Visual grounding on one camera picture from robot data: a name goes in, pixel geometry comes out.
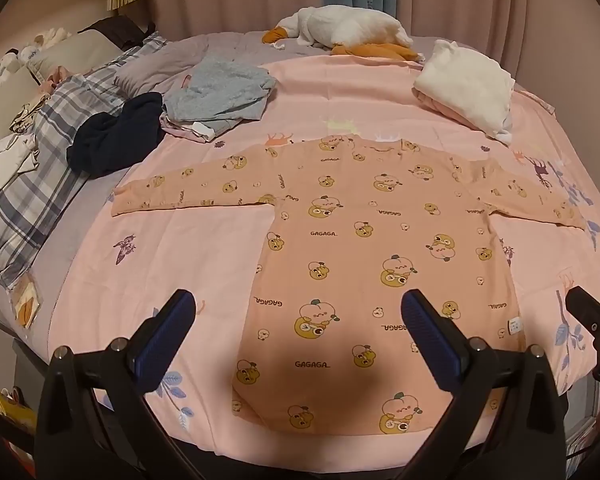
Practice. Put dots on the dark brown pillow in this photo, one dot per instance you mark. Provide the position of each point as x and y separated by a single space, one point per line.
120 30

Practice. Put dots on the yellow bag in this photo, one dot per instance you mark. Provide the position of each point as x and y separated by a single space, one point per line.
12 412

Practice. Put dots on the grey folded clothes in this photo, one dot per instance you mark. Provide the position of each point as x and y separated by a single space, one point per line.
220 87

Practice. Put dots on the dark navy cloth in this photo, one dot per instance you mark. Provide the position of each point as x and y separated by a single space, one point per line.
115 135

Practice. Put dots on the beige pillow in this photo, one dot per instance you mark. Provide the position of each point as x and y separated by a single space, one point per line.
10 97
75 50

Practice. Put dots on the pink animal print bedsheet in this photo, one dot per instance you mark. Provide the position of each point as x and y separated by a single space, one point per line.
190 240

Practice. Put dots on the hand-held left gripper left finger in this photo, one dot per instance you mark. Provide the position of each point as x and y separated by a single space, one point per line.
167 330

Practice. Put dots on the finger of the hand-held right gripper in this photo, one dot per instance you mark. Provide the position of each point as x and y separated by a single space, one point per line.
585 305

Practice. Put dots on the orange duck print shirt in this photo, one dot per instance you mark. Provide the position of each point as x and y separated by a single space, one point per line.
340 260

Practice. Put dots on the pink garment with white cuff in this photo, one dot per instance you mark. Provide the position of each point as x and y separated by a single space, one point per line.
180 130

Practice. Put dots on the white printed garment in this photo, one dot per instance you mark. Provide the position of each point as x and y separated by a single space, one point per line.
2 170

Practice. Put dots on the small floral cloth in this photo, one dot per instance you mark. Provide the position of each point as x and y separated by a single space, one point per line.
30 112

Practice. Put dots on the pink folded garment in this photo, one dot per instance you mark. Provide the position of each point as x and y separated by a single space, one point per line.
440 107

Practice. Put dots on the grey bed sheet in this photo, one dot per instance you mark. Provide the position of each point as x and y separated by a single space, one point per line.
55 260

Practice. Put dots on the clear packet with orange item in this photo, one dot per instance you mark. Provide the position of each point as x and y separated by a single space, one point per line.
26 300

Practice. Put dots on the black and white plush toy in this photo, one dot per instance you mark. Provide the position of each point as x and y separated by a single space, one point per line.
7 67

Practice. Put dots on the white goose plush toy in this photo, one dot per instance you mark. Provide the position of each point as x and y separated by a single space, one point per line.
350 25

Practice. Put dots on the white folded fleece garment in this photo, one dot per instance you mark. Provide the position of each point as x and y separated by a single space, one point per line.
465 80

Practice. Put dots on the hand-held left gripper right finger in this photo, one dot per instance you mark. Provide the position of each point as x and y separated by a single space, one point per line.
425 335

